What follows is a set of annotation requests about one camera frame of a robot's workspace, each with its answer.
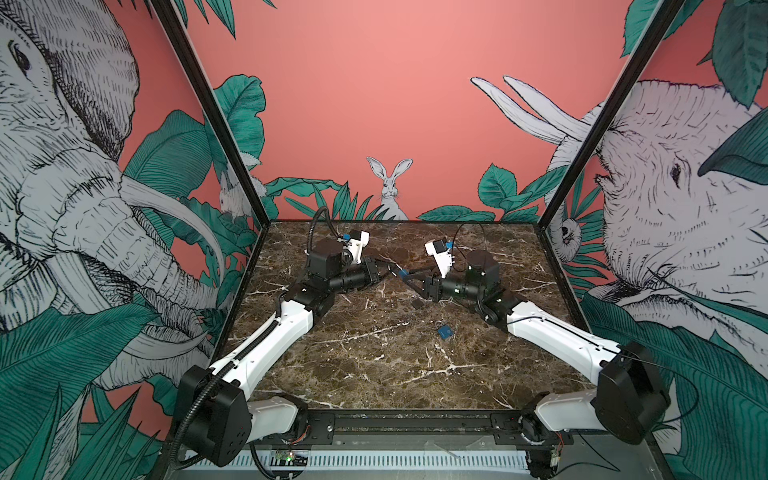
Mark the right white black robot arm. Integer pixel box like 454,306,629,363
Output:
401,250,671,445

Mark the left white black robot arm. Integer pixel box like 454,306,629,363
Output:
166,230,401,475

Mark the black frame post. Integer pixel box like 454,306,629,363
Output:
536,0,684,231
151,0,271,230

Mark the right black frame post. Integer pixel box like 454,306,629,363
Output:
536,0,684,231

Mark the left black frame post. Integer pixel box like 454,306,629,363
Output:
151,0,271,230

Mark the black front mounting rail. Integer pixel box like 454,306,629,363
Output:
170,409,631,448

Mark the white slotted cable duct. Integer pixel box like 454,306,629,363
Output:
179,449,530,473

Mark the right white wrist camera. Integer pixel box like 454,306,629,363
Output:
425,239,454,278

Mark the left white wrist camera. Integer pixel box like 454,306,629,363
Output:
343,229,370,265

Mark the small green circuit board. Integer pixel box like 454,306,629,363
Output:
272,451,308,468

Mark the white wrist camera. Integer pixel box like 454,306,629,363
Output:
425,239,454,278
343,229,370,265

